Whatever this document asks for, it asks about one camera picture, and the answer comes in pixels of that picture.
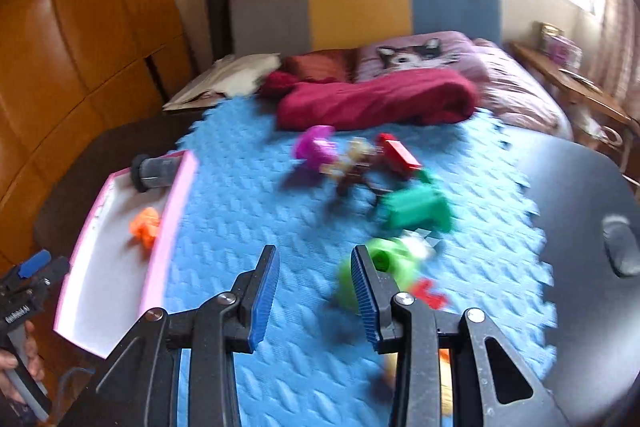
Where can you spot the pink and white box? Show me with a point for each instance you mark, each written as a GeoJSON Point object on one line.
{"type": "Point", "coordinates": [115, 257]}

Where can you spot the pink bed sheet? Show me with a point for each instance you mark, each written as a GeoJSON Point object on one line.
{"type": "Point", "coordinates": [520, 92]}

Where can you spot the orange and yellow toy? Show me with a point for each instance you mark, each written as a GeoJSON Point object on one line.
{"type": "Point", "coordinates": [445, 387]}

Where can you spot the purple toy cup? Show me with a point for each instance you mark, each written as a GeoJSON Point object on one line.
{"type": "Point", "coordinates": [315, 147]}

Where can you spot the orange plastic toy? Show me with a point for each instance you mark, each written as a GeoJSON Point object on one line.
{"type": "Point", "coordinates": [146, 227]}

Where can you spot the white curved metal frame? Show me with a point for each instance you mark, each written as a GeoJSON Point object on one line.
{"type": "Point", "coordinates": [607, 132]}

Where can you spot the white and grey toy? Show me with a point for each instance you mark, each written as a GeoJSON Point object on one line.
{"type": "Point", "coordinates": [421, 241]}

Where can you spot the dark green plastic toy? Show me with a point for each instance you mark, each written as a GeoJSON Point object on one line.
{"type": "Point", "coordinates": [415, 207]}

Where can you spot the red toy block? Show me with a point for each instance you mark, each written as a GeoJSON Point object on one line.
{"type": "Point", "coordinates": [400, 154]}

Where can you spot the blue foam mat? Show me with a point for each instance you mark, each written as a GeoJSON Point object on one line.
{"type": "Point", "coordinates": [240, 207]}

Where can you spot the pink tin box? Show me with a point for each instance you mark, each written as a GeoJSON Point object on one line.
{"type": "Point", "coordinates": [562, 49]}

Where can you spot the purple cat pillow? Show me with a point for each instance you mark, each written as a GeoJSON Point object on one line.
{"type": "Point", "coordinates": [415, 52]}

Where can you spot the small red toy piece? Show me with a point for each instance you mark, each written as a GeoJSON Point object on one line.
{"type": "Point", "coordinates": [430, 294]}

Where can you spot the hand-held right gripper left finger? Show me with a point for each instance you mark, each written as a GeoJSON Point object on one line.
{"type": "Point", "coordinates": [265, 297]}

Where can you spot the cream cloth bag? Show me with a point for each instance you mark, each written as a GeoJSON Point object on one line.
{"type": "Point", "coordinates": [235, 72]}

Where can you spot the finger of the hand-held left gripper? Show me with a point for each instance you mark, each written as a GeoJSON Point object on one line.
{"type": "Point", "coordinates": [52, 271]}
{"type": "Point", "coordinates": [34, 263]}

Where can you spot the brown toy figure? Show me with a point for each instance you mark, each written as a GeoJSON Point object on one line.
{"type": "Point", "coordinates": [350, 169]}

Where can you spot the light green plastic toy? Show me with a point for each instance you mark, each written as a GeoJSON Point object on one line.
{"type": "Point", "coordinates": [395, 263]}

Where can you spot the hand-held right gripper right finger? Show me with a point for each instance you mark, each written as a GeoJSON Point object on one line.
{"type": "Point", "coordinates": [362, 302]}

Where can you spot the maroon blanket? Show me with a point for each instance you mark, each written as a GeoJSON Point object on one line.
{"type": "Point", "coordinates": [375, 102]}

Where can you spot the pink window curtain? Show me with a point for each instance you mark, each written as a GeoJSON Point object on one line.
{"type": "Point", "coordinates": [620, 32]}

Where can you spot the wooden wardrobe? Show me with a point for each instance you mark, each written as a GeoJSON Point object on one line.
{"type": "Point", "coordinates": [75, 32]}

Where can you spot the grey plastic jar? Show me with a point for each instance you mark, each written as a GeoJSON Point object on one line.
{"type": "Point", "coordinates": [157, 172]}

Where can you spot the wooden side desk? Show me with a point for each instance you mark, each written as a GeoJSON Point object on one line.
{"type": "Point", "coordinates": [550, 67]}

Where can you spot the person's left hand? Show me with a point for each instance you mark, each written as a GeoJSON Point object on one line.
{"type": "Point", "coordinates": [34, 357]}

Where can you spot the reddish brown pillow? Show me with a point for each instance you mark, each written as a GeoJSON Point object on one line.
{"type": "Point", "coordinates": [320, 64]}

